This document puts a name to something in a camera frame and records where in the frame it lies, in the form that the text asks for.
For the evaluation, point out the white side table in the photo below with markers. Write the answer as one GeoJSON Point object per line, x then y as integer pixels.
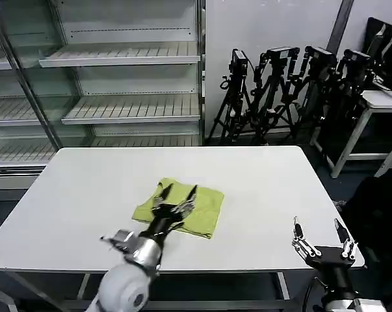
{"type": "Point", "coordinates": [381, 99]}

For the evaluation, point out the black monitor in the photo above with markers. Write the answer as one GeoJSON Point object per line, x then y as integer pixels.
{"type": "Point", "coordinates": [389, 48]}

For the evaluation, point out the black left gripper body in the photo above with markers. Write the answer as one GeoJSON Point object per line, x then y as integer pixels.
{"type": "Point", "coordinates": [163, 221]}

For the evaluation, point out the grey metal table frame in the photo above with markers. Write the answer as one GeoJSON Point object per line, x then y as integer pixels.
{"type": "Point", "coordinates": [215, 282]}

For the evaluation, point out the empty white display shelf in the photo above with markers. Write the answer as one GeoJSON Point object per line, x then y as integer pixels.
{"type": "Point", "coordinates": [130, 81]}

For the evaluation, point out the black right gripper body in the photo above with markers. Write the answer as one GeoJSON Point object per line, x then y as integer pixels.
{"type": "Point", "coordinates": [333, 269]}

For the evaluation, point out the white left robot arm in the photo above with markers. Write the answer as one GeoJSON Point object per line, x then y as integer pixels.
{"type": "Point", "coordinates": [127, 286]}

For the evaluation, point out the glass door with metal frame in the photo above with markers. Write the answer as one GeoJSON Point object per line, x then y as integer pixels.
{"type": "Point", "coordinates": [26, 74]}

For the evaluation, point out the person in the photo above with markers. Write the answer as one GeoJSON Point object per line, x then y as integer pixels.
{"type": "Point", "coordinates": [381, 221]}

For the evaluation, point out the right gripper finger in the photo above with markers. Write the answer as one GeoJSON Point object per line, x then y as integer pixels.
{"type": "Point", "coordinates": [347, 247]}
{"type": "Point", "coordinates": [301, 242]}

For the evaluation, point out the green t-shirt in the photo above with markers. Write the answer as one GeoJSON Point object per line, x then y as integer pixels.
{"type": "Point", "coordinates": [202, 208]}

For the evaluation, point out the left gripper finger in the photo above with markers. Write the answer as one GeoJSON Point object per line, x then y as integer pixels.
{"type": "Point", "coordinates": [188, 203]}
{"type": "Point", "coordinates": [165, 195]}

